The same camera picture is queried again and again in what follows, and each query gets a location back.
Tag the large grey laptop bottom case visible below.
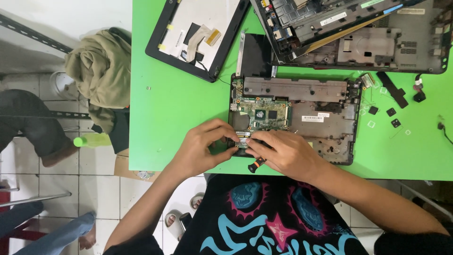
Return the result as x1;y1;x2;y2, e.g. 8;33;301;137
273;0;453;75

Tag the black bag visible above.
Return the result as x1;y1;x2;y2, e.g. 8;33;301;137
91;107;130;155

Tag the black laptop keyboard frame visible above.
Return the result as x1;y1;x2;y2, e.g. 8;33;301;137
249;0;427;64

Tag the person's left hand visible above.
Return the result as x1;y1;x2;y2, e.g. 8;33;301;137
172;118;241;178

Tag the chrome chair tube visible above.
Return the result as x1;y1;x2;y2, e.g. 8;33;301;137
0;191;73;208

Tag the red plastic stool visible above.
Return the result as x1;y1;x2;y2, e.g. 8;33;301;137
0;181;40;255

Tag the black cable end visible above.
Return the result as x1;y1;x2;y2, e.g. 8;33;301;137
437;122;453;146

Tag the small open laptop base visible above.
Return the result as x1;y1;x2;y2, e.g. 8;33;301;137
228;73;362;166

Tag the black framed laptop screen panel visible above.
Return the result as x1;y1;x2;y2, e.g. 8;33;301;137
145;0;251;83

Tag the long black plastic strip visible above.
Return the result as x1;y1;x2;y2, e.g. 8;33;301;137
376;72;410;109

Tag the green laptop motherboard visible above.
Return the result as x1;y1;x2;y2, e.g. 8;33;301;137
232;79;293;132

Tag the black perforated metal bar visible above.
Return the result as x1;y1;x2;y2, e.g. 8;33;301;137
0;13;74;54
49;110;92;120

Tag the person's black printed shirt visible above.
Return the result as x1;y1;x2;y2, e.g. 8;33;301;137
103;173;453;255

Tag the small green wireless card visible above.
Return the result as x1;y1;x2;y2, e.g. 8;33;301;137
361;72;376;89

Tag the beige ribbon cable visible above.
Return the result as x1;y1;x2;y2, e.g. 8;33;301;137
185;24;222;63

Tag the person's right hand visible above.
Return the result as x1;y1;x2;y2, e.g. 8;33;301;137
246;130;325;183

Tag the brown cardboard box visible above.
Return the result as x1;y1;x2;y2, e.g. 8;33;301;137
113;148;160;183

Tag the white sandal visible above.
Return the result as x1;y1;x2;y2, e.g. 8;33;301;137
164;209;194;242
189;192;206;211

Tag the orange black handle screwdriver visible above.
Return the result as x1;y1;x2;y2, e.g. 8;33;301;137
248;157;267;174

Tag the black drive with silver bracket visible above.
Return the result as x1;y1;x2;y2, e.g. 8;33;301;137
235;31;279;79

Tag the olive green cloth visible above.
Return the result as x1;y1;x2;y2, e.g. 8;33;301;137
64;27;132;134

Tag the black power jack with cable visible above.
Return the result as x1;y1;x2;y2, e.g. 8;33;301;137
413;73;427;103

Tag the green plastic bottle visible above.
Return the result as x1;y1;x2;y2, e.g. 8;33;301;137
73;132;112;148

